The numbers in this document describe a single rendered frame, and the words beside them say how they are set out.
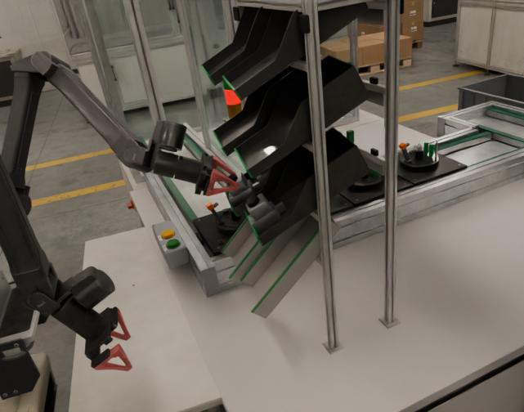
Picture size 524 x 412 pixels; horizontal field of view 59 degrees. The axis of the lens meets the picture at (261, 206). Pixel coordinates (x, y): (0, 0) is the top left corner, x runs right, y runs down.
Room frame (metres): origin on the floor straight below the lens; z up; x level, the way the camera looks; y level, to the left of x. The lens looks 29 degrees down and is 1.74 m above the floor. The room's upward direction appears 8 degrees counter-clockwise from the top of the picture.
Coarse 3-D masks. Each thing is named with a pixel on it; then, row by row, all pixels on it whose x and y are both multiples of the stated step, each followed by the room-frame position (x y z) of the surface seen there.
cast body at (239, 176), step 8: (232, 176) 1.03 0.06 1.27; (240, 176) 1.03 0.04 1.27; (240, 184) 1.01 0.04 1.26; (248, 184) 1.03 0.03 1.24; (256, 184) 1.03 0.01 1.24; (232, 192) 1.01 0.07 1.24; (240, 192) 1.01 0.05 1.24; (248, 192) 1.01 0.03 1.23; (256, 192) 1.02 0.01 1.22; (232, 200) 1.01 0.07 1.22; (240, 200) 1.01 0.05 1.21
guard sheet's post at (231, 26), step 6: (222, 0) 1.54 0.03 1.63; (228, 0) 1.54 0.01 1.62; (222, 6) 1.55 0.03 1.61; (228, 6) 1.53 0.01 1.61; (234, 6) 1.53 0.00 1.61; (228, 12) 1.53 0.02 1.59; (228, 18) 1.53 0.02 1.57; (228, 24) 1.53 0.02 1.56; (234, 24) 1.53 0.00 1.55; (228, 30) 1.53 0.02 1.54; (234, 30) 1.54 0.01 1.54; (228, 36) 1.54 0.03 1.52; (234, 36) 1.54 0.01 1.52; (228, 42) 1.55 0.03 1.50; (240, 102) 1.53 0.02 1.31
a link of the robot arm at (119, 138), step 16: (32, 64) 1.25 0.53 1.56; (48, 64) 1.23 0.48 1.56; (48, 80) 1.24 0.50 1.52; (64, 80) 1.22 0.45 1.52; (80, 80) 1.25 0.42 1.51; (80, 96) 1.18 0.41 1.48; (80, 112) 1.16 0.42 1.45; (96, 112) 1.14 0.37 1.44; (96, 128) 1.12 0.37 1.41; (112, 128) 1.10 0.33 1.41; (112, 144) 1.07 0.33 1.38; (128, 144) 1.05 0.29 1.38; (144, 144) 1.10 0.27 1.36
